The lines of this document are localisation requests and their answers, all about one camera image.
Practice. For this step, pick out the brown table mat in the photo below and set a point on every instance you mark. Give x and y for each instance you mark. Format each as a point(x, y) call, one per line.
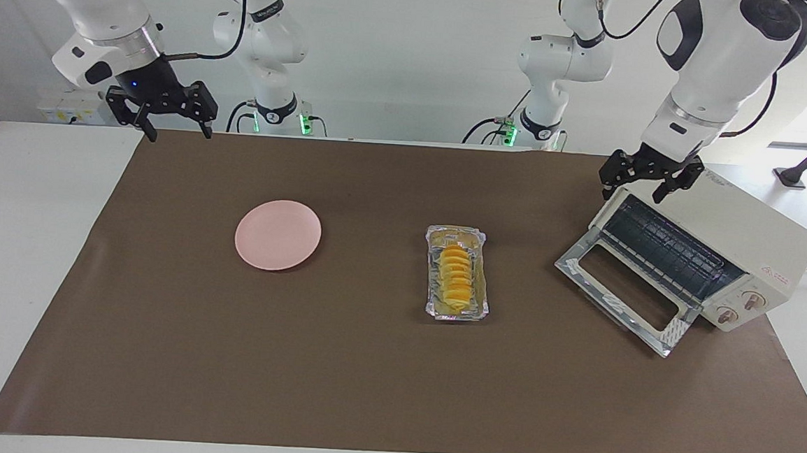
point(367, 357)

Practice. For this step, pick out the sliced orange bread loaf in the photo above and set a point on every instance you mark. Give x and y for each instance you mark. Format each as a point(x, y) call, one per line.
point(456, 275)

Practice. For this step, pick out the beige oven knob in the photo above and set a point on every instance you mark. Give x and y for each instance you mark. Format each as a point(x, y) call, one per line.
point(726, 315)
point(753, 301)

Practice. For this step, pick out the cream white toaster oven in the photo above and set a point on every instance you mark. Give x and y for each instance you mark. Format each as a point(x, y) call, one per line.
point(760, 234)

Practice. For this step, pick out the pink round plate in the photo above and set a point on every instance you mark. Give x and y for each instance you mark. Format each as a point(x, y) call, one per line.
point(278, 235)

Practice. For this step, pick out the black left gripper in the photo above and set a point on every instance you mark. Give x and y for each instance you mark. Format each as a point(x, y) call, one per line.
point(656, 161)

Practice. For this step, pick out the glass oven door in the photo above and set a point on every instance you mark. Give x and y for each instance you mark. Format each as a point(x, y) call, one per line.
point(676, 333)

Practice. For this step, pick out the white power strip box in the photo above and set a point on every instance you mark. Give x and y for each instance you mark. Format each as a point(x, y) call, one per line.
point(67, 108)

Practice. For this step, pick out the aluminium foil tray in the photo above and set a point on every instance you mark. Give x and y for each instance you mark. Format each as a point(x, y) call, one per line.
point(434, 305)

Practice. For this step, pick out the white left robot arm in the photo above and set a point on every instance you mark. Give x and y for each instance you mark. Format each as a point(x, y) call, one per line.
point(715, 63)

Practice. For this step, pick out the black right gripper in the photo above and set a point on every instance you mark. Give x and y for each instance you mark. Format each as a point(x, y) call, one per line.
point(153, 88)

